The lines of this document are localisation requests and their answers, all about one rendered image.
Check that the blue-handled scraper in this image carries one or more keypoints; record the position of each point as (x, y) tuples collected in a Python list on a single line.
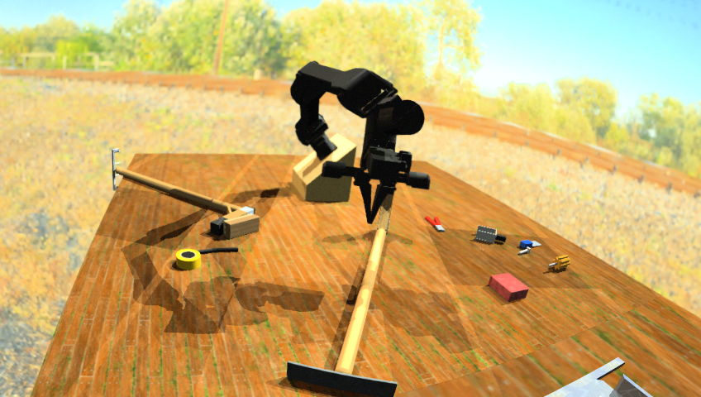
[(525, 244)]

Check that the dark grey bent rod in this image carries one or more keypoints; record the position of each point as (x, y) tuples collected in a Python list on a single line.
[(217, 249)]

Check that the pink cube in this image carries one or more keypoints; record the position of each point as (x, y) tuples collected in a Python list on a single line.
[(508, 287)]

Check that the yellow ring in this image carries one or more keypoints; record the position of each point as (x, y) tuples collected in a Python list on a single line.
[(188, 259)]

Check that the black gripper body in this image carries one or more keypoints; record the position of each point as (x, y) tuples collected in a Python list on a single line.
[(336, 169)]

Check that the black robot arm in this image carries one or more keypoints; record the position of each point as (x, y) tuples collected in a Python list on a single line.
[(386, 114)]

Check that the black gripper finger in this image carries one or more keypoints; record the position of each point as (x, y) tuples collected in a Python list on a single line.
[(380, 194), (365, 190)]

